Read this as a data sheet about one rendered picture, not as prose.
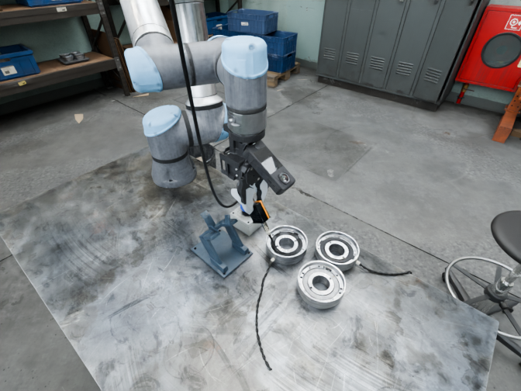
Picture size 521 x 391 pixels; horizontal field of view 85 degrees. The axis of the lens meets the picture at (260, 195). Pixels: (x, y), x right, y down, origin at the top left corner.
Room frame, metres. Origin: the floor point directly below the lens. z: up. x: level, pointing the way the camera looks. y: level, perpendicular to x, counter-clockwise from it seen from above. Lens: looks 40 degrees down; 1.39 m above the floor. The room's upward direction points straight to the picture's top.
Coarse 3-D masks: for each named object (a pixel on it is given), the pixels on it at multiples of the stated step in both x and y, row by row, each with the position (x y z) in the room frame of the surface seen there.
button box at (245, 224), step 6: (234, 210) 0.58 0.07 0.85; (240, 210) 0.58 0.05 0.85; (234, 216) 0.55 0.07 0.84; (240, 216) 0.55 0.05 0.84; (246, 216) 0.55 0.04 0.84; (240, 222) 0.54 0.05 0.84; (246, 222) 0.53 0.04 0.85; (252, 222) 0.53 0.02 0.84; (240, 228) 0.54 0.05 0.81; (246, 228) 0.53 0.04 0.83; (252, 228) 0.53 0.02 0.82
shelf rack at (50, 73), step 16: (96, 0) 3.58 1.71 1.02; (0, 16) 2.89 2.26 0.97; (16, 16) 2.98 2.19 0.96; (32, 16) 3.08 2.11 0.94; (48, 16) 3.18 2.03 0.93; (64, 16) 3.29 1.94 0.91; (96, 48) 3.91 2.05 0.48; (112, 48) 3.57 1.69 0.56; (48, 64) 3.34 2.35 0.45; (64, 64) 3.34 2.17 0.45; (80, 64) 3.34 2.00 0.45; (96, 64) 3.39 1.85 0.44; (112, 64) 3.53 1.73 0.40; (16, 80) 2.84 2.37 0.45; (32, 80) 2.89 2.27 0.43; (48, 80) 3.00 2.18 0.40; (64, 80) 3.11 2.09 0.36; (112, 80) 3.76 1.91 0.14; (0, 96) 2.66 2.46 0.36; (128, 96) 3.57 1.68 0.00
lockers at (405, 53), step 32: (352, 0) 3.88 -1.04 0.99; (384, 0) 3.65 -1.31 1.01; (416, 0) 3.44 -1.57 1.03; (448, 0) 3.25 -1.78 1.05; (480, 0) 3.50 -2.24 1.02; (352, 32) 3.83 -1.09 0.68; (384, 32) 3.59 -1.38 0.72; (416, 32) 3.38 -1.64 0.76; (448, 32) 3.15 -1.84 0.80; (320, 64) 4.07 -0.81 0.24; (352, 64) 3.78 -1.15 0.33; (384, 64) 3.53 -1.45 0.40; (416, 64) 3.31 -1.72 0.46; (448, 64) 3.05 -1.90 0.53; (384, 96) 3.51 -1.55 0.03; (416, 96) 3.22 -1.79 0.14
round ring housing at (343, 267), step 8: (328, 232) 0.50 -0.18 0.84; (336, 232) 0.50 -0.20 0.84; (352, 240) 0.47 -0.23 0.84; (328, 248) 0.45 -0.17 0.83; (336, 248) 0.47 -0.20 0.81; (344, 248) 0.45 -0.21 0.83; (320, 256) 0.42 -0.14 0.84; (336, 256) 0.43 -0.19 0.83; (344, 256) 0.43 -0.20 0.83; (336, 264) 0.40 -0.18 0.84; (344, 264) 0.40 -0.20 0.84; (352, 264) 0.41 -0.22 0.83
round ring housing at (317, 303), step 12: (312, 264) 0.40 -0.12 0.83; (324, 264) 0.40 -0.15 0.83; (300, 276) 0.37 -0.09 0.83; (312, 276) 0.37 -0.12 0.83; (324, 276) 0.37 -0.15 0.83; (336, 276) 0.37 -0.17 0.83; (300, 288) 0.34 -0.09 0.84; (312, 288) 0.34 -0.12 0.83; (312, 300) 0.31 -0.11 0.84; (324, 300) 0.31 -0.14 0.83; (336, 300) 0.31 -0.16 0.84
